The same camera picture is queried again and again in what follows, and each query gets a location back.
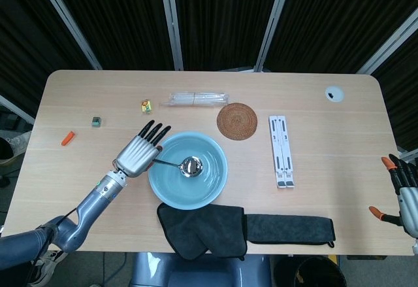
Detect small yellow packet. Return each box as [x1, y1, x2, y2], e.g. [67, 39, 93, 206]
[139, 99, 154, 115]

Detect white partition frame post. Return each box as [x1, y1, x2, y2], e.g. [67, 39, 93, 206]
[159, 0, 184, 71]
[0, 95, 35, 124]
[253, 0, 295, 73]
[355, 15, 418, 75]
[32, 0, 103, 71]

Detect white desk cable grommet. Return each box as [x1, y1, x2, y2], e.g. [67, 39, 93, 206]
[325, 86, 345, 103]

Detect black trash bin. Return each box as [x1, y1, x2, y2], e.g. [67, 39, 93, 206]
[293, 256, 347, 287]

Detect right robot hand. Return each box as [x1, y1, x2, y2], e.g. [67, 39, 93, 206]
[368, 153, 418, 239]

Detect white folding laptop stand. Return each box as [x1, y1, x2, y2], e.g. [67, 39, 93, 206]
[268, 114, 297, 189]

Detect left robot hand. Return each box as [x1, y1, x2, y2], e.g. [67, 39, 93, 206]
[114, 120, 172, 179]

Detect light blue bowl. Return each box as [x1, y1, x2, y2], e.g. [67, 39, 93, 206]
[148, 131, 229, 211]

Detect folded dark grey towel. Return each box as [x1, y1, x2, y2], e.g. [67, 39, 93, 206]
[156, 202, 248, 261]

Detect round woven brown coaster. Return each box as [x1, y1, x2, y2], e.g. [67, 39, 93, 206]
[216, 102, 259, 141]

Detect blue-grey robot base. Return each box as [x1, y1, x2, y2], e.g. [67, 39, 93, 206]
[129, 252, 272, 287]

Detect pack of clear straws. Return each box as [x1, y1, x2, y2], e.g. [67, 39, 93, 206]
[159, 92, 231, 108]

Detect metal ladle spoon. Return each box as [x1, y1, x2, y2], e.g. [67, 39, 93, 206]
[153, 156, 204, 177]

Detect black and white sneaker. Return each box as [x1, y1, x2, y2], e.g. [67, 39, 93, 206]
[29, 250, 69, 286]

